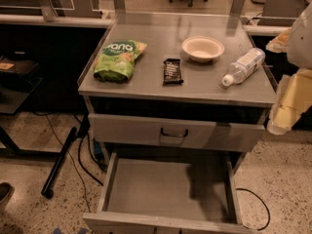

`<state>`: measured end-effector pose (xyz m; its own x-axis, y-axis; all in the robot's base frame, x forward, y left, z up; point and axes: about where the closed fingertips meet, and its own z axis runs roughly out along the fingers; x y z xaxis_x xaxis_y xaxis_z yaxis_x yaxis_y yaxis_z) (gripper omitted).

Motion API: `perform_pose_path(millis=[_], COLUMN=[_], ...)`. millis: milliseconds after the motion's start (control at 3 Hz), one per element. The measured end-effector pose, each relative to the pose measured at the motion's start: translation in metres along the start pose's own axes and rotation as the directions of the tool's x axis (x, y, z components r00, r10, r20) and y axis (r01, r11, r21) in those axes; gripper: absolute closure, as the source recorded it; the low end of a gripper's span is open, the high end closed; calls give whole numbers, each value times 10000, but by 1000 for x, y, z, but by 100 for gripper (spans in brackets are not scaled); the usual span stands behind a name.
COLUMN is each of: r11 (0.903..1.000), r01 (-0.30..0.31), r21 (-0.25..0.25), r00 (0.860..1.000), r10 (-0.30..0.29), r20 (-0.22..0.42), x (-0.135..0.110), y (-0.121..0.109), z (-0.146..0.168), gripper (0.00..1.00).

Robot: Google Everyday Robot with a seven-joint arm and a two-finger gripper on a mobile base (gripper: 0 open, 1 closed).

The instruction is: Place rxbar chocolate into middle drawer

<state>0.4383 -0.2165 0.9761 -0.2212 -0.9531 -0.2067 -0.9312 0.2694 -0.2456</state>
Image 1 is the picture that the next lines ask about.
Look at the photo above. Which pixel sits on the yellow taped gripper finger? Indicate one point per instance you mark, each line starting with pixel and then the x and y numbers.
pixel 293 98

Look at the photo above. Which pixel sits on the dark chocolate rxbar wrapper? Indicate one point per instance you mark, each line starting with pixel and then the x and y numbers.
pixel 172 72

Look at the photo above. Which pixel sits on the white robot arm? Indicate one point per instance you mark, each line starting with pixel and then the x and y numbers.
pixel 296 41

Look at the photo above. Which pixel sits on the grey metal drawer cabinet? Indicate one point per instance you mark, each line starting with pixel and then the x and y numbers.
pixel 199 98

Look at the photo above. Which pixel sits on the open middle drawer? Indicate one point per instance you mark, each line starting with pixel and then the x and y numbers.
pixel 193 194

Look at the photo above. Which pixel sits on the closed top drawer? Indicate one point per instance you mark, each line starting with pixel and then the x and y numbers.
pixel 175 133

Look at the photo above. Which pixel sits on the clear plastic water bottle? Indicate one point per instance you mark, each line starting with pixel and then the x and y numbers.
pixel 241 69

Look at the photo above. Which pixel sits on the white paper bowl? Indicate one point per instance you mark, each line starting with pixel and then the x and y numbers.
pixel 203 49

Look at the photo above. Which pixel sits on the green snack chip bag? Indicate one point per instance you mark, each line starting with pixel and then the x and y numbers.
pixel 116 61

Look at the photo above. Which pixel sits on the black metal stand leg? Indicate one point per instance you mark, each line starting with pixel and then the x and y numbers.
pixel 47 190

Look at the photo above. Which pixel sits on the black side table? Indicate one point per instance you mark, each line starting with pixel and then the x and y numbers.
pixel 17 82

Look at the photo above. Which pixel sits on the dark shoe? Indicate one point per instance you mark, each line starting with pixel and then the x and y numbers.
pixel 6 192

